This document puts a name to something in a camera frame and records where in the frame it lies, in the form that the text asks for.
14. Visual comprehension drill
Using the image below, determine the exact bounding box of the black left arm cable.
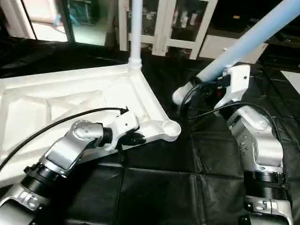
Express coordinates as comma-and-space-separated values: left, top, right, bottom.
0, 107, 130, 172

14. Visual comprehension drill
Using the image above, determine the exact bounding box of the black table mat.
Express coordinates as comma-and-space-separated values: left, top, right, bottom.
0, 37, 300, 225

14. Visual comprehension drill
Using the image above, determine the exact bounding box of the white plastic table top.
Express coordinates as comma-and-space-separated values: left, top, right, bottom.
0, 63, 182, 189

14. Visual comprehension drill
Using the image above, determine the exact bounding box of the white glass door cabinet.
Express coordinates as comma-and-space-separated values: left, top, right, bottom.
117, 0, 219, 60

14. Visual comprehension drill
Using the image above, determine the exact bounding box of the teal plastic stool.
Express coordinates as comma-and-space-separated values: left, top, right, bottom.
67, 0, 100, 25

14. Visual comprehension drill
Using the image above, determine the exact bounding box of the white plastic table leg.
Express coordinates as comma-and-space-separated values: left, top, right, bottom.
172, 0, 300, 106
127, 0, 144, 71

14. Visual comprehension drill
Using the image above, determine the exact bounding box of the white drawer unit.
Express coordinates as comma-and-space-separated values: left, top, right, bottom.
199, 35, 269, 64

